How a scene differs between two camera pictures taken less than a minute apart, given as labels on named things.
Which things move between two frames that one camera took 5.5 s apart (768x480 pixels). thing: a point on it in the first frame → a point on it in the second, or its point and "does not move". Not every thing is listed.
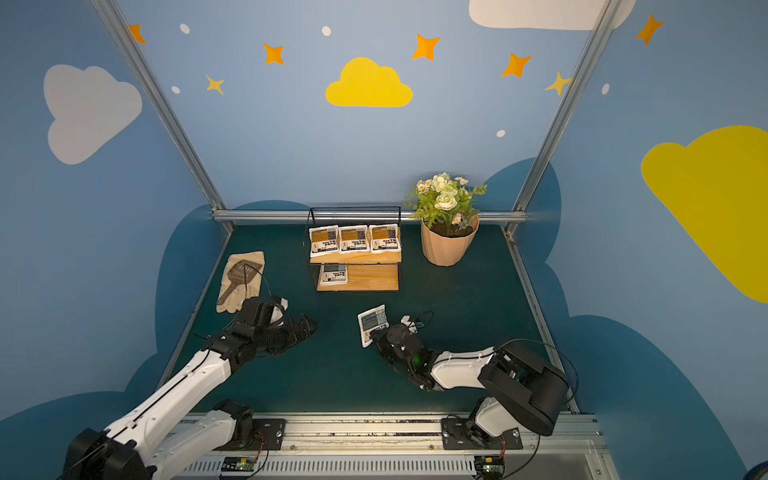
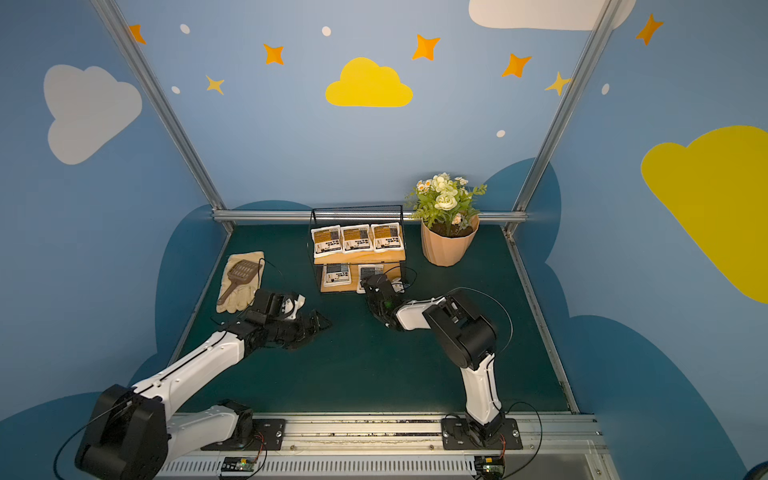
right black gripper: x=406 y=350 → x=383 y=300
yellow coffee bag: x=353 y=239 does not move
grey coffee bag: x=333 y=274 does not move
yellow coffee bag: x=324 y=240 does not move
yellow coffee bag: x=385 y=238 does not move
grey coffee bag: x=371 y=321 → x=366 y=271
